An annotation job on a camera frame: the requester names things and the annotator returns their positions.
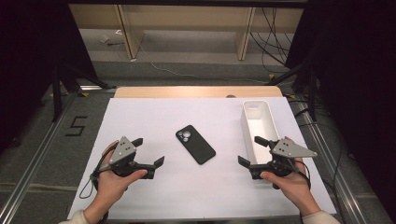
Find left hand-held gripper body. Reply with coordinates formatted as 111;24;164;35
106;135;156;180

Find person's right hand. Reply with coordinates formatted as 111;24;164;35
261;158;321;217

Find left hand-held gripper cable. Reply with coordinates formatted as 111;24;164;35
78;145;120;200

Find aluminium floor rail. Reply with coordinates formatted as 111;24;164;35
0;90;78;224
292;96;372;224

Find beige wooden desk frame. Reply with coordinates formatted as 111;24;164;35
68;4;304;62

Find black phone case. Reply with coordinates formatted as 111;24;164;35
175;124;217;165

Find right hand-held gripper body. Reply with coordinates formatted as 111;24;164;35
248;138;318;180

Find hand-held gripper cable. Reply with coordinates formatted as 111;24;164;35
78;145;120;200
300;160;312;190

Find light wooden table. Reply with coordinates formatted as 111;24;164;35
113;86;284;99

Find dark curtain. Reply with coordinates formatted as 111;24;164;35
284;0;396;216
0;0;97;153

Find white table sheet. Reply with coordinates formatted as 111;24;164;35
67;96;338;220

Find white plastic bin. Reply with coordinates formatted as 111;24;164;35
240;100;282;185

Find person's left hand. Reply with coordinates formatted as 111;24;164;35
92;140;149;209

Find black metal stand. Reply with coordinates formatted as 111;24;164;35
265;59;318;122
50;62;117;123

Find bundle of black cables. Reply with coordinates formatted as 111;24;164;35
249;7;300;74

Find right hand-held gripper cable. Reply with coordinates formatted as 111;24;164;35
300;160;312;190

